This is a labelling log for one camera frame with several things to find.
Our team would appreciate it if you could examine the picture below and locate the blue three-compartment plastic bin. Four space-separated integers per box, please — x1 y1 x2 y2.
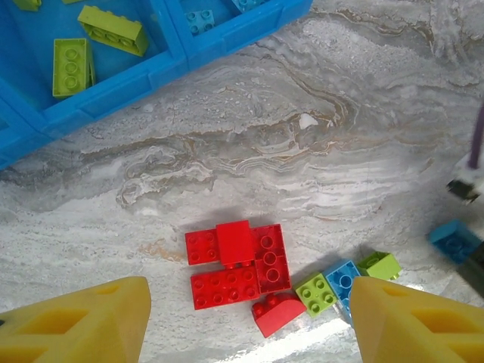
0 0 315 171

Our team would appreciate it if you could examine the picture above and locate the long red lego brick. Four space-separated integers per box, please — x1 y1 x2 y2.
190 266 262 312

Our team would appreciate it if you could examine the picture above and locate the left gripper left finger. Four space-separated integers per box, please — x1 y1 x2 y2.
0 275 152 363

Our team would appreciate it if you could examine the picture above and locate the long blue lego brick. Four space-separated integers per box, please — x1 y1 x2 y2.
324 259 362 328
231 0 271 12
427 219 483 265

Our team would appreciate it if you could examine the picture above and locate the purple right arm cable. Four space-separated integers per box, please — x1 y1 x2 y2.
467 101 484 171

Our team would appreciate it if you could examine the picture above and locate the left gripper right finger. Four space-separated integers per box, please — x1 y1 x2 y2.
348 275 484 363

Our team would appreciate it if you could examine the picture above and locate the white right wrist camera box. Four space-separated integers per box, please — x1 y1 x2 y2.
451 157 484 182

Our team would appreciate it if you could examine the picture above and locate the red curved lego brick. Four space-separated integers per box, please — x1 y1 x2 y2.
251 293 308 339

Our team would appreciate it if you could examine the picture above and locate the small square red lego brick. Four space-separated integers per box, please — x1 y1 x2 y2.
184 229 221 266

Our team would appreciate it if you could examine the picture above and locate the small square green lego brick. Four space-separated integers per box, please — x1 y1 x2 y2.
293 272 337 318

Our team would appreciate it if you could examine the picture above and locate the red sloped lego block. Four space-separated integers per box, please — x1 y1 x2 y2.
216 219 254 265

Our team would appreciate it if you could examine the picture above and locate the small square blue lego brick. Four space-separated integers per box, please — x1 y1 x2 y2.
185 10 215 36

